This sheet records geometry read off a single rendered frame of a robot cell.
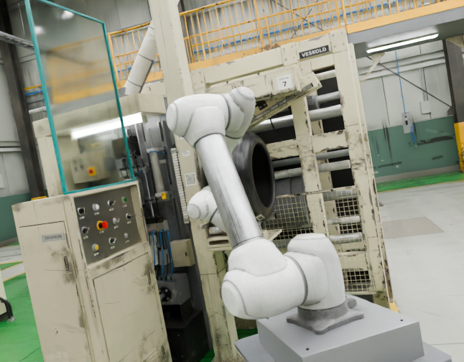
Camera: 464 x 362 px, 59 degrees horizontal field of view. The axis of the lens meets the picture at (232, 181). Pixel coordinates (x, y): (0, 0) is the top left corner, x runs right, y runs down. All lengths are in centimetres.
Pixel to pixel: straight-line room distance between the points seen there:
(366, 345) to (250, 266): 38
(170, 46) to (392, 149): 936
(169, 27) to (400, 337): 205
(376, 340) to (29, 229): 169
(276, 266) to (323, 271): 16
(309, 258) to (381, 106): 1037
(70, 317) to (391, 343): 153
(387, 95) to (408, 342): 1045
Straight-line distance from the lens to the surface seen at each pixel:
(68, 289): 220
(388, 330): 127
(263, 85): 259
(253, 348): 150
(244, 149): 223
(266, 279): 115
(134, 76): 305
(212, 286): 261
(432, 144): 1162
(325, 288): 127
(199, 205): 180
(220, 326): 269
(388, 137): 1143
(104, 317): 220
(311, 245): 126
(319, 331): 127
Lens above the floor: 130
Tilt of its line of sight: 3 degrees down
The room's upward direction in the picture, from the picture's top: 10 degrees counter-clockwise
